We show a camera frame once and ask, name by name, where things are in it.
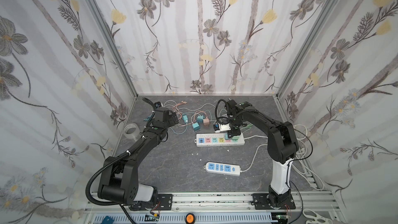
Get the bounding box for pink multi-head cable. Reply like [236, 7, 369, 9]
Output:
[170, 101, 206, 125]

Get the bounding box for green multi-head charging cable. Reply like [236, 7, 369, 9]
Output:
[214, 105, 254, 133]

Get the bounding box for white charging cable bundle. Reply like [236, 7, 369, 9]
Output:
[163, 99, 218, 131]

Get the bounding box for pink charger plug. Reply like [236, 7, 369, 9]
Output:
[203, 118, 210, 127]

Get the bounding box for white six-outlet colourful power strip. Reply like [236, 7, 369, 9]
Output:
[195, 133, 245, 147]

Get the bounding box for white power strip blue outlets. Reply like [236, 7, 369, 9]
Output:
[204, 162, 241, 176]

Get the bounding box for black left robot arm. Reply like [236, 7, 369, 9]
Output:
[85, 107, 179, 206]

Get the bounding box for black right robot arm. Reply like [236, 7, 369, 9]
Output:
[216, 100, 299, 208]

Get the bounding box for clear tape roll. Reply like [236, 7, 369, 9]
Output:
[123, 122, 141, 141]

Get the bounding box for orange emergency button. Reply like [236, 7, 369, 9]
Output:
[185, 213, 196, 224]

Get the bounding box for white scissors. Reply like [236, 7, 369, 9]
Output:
[303, 208, 333, 224]

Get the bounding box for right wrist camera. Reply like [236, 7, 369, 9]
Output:
[213, 122, 231, 133]

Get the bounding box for white cable of small strip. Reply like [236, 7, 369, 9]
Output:
[240, 144, 269, 173]

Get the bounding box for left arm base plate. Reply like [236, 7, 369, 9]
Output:
[129, 194, 173, 211]

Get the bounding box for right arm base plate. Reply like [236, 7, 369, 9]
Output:
[251, 193, 296, 210]

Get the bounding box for white cable of long strip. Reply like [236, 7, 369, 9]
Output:
[244, 124, 325, 192]

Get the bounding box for aluminium rail frame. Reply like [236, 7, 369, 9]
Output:
[84, 191, 347, 224]

